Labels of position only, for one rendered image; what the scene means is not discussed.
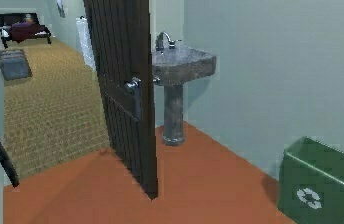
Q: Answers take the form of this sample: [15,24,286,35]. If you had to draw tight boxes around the silver door handle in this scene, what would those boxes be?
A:
[124,77,143,122]

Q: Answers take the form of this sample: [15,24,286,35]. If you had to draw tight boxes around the silver sink faucet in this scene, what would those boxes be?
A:
[155,31,183,52]

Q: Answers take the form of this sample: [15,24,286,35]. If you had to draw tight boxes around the grey stone pedestal sink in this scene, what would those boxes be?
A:
[151,44,218,147]

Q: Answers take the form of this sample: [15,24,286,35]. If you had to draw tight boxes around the bed with maroon blanket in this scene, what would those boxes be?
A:
[0,13,53,50]

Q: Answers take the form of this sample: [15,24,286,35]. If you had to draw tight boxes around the dark brown room door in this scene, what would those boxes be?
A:
[82,0,159,201]

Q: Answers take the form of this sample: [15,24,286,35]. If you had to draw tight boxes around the grey floor cloth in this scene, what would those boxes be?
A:
[0,48,33,81]

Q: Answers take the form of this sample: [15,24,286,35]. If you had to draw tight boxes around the white cabinet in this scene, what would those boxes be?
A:
[75,16,97,71]

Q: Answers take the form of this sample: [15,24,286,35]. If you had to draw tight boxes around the green recycling bin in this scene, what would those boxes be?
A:
[276,135,344,224]

